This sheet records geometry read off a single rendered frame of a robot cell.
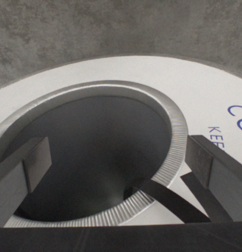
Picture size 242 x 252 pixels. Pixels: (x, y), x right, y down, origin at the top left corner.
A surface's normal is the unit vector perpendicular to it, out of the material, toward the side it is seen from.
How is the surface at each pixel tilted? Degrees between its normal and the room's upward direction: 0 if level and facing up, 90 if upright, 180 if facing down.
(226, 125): 90
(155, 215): 90
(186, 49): 0
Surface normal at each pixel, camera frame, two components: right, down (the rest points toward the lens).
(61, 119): 0.58, 0.46
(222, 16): -0.09, 0.65
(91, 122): 0.17, 0.62
